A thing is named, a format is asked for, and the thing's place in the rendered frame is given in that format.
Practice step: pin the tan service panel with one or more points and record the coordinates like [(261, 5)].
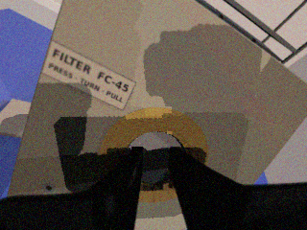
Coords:
[(117, 69)]

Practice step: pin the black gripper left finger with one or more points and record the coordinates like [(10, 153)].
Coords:
[(110, 204)]

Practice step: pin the grey cylinder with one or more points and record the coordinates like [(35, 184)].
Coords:
[(156, 148)]

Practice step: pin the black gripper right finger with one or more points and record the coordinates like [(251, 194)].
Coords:
[(212, 201)]

